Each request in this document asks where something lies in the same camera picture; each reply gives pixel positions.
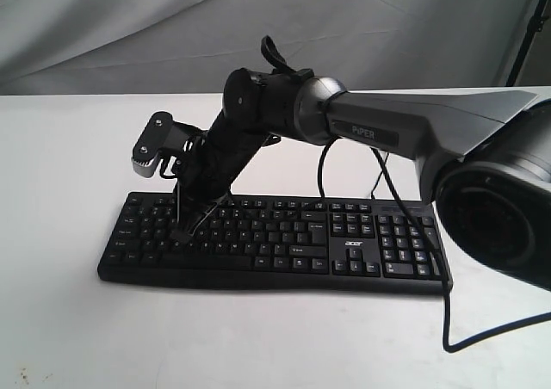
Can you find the grey backdrop cloth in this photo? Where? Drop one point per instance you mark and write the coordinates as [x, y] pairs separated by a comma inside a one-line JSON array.
[[51, 47]]

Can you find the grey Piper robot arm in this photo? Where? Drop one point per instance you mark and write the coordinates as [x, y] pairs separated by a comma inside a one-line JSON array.
[[482, 159]]

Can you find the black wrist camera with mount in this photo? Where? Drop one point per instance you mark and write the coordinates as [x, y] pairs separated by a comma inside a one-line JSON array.
[[161, 140]]

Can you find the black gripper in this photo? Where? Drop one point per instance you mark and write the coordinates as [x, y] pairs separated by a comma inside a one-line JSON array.
[[218, 156]]

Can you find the black Acer keyboard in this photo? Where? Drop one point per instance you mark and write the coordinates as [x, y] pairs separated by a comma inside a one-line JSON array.
[[256, 243]]

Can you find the black tripod stand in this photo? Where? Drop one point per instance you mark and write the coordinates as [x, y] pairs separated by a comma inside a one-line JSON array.
[[534, 26]]

